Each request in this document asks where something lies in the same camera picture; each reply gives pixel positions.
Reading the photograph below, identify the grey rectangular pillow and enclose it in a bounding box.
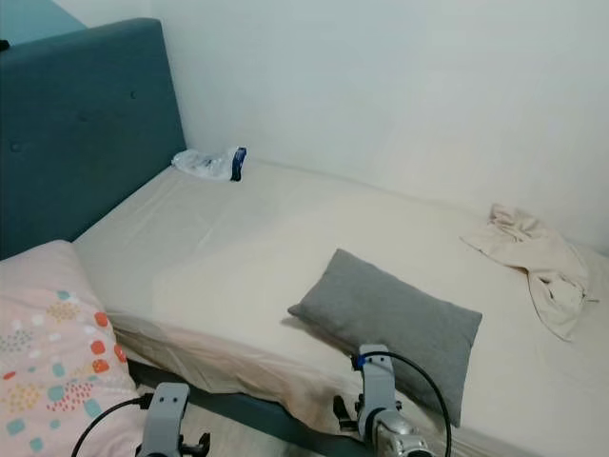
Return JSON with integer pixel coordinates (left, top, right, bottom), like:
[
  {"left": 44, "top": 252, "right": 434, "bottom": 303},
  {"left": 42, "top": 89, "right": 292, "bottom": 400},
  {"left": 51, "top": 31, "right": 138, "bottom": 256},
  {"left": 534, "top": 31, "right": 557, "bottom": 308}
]
[{"left": 287, "top": 248, "right": 484, "bottom": 428}]

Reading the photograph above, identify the pink patterned quilt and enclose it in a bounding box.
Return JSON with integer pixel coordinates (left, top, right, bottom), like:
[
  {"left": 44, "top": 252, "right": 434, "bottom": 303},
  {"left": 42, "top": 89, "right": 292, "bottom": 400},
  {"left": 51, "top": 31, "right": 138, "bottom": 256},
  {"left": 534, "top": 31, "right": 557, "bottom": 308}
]
[{"left": 0, "top": 239, "right": 154, "bottom": 457}]

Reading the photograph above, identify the mattress with cream sheet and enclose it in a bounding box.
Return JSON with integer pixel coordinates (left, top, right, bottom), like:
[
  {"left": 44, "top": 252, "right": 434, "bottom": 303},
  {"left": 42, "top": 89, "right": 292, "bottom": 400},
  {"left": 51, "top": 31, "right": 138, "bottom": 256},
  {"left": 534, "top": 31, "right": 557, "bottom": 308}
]
[{"left": 70, "top": 157, "right": 609, "bottom": 457}]

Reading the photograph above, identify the crumpled beige cloth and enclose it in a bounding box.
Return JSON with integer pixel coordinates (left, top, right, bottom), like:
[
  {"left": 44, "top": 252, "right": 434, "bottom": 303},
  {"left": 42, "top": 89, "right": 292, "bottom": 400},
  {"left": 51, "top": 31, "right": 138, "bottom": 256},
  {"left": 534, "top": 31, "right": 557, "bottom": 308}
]
[{"left": 461, "top": 203, "right": 601, "bottom": 343}]

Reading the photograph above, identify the clear plastic bag blue label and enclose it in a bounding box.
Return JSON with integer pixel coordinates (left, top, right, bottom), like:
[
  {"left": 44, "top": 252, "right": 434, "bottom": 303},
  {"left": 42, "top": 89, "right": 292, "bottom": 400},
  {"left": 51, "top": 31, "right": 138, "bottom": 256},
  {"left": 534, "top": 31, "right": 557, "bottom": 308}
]
[{"left": 171, "top": 147, "right": 248, "bottom": 184}]

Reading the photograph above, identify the teal upholstered headboard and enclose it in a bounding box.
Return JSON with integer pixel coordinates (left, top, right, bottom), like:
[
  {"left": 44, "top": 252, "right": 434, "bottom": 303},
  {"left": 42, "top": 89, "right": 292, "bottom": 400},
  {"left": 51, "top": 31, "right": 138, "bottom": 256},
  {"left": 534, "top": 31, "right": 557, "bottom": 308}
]
[{"left": 0, "top": 17, "right": 187, "bottom": 261}]

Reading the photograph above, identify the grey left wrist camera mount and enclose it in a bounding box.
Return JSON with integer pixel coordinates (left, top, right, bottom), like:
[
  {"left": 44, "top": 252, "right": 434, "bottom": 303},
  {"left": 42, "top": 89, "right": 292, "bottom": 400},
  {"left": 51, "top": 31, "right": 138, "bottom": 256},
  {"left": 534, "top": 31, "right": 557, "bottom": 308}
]
[{"left": 141, "top": 382, "right": 191, "bottom": 457}]

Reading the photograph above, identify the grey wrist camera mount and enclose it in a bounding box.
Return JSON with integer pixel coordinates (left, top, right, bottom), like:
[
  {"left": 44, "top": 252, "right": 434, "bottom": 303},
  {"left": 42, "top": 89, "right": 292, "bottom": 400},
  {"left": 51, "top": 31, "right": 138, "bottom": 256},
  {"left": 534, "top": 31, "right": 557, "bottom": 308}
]
[
  {"left": 355, "top": 344, "right": 398, "bottom": 439},
  {"left": 141, "top": 382, "right": 191, "bottom": 457}
]

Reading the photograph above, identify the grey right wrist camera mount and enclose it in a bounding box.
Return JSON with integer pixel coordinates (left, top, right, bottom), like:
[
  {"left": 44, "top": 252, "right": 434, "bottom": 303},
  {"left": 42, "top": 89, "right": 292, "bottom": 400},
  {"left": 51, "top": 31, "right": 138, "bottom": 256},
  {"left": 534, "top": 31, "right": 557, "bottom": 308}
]
[{"left": 355, "top": 344, "right": 398, "bottom": 439}]

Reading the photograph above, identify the teal bed frame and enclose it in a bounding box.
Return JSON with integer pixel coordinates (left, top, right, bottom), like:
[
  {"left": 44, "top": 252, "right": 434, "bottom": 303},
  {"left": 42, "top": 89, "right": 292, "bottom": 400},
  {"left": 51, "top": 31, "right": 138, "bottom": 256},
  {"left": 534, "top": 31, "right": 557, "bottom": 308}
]
[{"left": 128, "top": 359, "right": 355, "bottom": 457}]

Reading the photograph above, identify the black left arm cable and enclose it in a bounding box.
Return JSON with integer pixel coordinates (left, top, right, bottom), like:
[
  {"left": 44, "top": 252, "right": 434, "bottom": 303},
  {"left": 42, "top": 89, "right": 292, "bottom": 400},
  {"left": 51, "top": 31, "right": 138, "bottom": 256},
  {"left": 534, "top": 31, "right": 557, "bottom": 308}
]
[{"left": 70, "top": 393, "right": 155, "bottom": 457}]

